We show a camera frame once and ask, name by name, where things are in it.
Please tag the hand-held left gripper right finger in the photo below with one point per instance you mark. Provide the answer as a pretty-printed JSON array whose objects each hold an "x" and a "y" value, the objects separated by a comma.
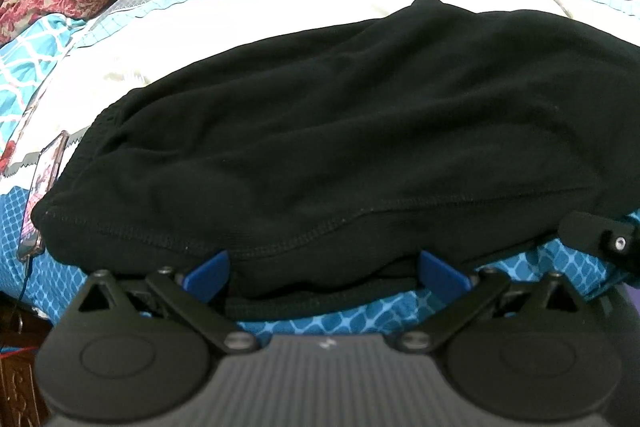
[{"x": 440, "y": 272}]

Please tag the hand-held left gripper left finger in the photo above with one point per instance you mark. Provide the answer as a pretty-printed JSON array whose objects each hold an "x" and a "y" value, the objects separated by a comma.
[{"x": 207, "y": 274}]

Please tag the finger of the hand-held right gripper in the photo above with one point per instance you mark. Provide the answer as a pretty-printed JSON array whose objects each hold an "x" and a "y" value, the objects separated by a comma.
[{"x": 590, "y": 232}]

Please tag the black pants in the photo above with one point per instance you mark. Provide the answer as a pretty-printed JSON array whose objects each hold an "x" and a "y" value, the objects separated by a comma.
[{"x": 325, "y": 132}]

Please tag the smartphone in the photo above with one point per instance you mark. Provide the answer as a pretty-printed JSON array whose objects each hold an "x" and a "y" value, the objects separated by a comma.
[{"x": 45, "y": 187}]

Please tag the dark wooden furniture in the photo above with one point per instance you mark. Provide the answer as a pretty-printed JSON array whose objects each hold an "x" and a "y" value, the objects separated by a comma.
[{"x": 17, "y": 382}]

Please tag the teal lattice cloth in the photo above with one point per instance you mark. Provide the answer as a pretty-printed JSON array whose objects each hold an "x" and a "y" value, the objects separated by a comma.
[{"x": 30, "y": 72}]

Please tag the patterned bed sheet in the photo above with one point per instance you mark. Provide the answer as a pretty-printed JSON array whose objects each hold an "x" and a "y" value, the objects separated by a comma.
[{"x": 280, "y": 7}]

